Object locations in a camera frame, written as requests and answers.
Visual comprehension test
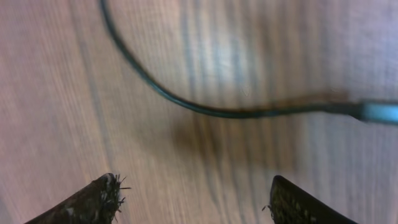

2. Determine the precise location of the black cable silver plug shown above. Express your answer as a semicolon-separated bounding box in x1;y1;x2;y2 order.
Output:
98;0;397;125

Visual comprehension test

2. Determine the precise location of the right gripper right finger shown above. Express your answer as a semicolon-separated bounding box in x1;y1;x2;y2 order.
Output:
265;175;356;224

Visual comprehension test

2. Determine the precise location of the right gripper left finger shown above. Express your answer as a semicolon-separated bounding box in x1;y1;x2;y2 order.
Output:
26;173;125;224

